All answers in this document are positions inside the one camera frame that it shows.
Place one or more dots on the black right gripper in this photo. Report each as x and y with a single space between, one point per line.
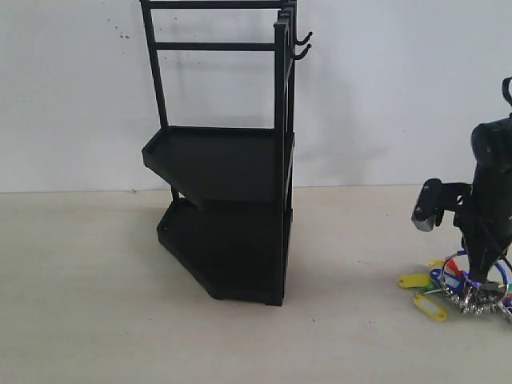
490 197

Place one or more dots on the colourful key tag bunch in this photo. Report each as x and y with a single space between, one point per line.
445 278

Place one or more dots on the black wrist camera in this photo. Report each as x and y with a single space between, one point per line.
434 199

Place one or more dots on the black two-tier metal rack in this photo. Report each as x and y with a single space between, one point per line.
230 215

